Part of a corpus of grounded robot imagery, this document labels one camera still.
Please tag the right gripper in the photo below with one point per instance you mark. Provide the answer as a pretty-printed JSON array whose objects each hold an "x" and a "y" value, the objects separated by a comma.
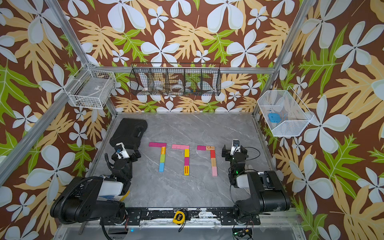
[{"x": 228, "y": 152}]

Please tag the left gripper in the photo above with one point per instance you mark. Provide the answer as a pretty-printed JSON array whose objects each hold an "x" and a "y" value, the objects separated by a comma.
[{"x": 134, "y": 158}]

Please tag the light pink block bottom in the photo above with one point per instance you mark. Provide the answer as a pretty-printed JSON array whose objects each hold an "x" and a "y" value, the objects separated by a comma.
[{"x": 214, "y": 172}]

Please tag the green block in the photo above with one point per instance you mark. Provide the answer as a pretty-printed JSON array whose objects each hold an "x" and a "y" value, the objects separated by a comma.
[{"x": 162, "y": 159}]

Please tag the blue block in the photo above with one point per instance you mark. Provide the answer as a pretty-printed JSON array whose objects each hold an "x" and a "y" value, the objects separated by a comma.
[{"x": 161, "y": 167}]

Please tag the orange cylinder block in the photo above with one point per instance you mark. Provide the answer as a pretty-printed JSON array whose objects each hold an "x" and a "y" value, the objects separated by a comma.
[{"x": 163, "y": 150}]

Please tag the yellow red striped block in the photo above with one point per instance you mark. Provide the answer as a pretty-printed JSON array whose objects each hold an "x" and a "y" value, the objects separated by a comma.
[{"x": 186, "y": 170}]

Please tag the tan wooden block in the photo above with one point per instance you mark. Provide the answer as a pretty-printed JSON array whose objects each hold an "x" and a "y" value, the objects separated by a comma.
[{"x": 213, "y": 162}]

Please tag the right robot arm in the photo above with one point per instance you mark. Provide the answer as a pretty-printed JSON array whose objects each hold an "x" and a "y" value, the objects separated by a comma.
[{"x": 266, "y": 191}]

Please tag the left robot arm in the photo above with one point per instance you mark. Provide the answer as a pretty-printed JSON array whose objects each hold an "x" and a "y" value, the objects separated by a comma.
[{"x": 97, "y": 198}]

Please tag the white work glove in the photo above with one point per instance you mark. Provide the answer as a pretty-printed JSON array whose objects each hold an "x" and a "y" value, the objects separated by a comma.
[{"x": 250, "y": 168}]

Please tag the black plastic case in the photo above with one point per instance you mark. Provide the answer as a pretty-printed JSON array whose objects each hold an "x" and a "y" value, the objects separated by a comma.
[{"x": 129, "y": 132}]

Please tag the blue knit glove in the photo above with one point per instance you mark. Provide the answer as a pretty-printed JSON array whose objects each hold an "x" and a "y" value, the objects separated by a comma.
[{"x": 115, "y": 198}]

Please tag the blue object in basket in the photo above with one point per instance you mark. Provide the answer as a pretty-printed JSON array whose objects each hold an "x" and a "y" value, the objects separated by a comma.
[{"x": 274, "y": 118}]

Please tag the yellow tape measure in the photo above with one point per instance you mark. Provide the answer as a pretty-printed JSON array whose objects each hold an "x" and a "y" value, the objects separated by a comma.
[{"x": 179, "y": 218}]

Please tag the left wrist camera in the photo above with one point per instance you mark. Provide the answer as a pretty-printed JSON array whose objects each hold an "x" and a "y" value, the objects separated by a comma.
[{"x": 121, "y": 151}]

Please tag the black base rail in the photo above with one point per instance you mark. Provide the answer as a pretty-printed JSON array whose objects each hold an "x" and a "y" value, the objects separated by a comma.
[{"x": 210, "y": 216}]

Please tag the white wire basket right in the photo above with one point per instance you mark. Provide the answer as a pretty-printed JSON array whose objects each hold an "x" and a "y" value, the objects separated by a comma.
[{"x": 295, "y": 114}]

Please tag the white wire basket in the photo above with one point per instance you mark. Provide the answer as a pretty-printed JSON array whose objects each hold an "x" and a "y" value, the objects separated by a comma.
[
  {"x": 90, "y": 87},
  {"x": 295, "y": 114}
]

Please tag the black wire basket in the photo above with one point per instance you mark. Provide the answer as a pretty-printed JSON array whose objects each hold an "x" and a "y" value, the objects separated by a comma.
[{"x": 179, "y": 79}]

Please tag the white wire basket left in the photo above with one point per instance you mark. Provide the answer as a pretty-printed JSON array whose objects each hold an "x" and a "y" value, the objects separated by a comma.
[{"x": 90, "y": 87}]

